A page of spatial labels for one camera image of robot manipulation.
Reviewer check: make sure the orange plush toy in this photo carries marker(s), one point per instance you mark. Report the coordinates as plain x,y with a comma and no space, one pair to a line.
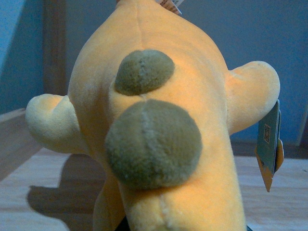
151,99

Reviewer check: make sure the paper hang tag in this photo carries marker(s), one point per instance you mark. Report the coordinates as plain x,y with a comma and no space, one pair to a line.
269,149

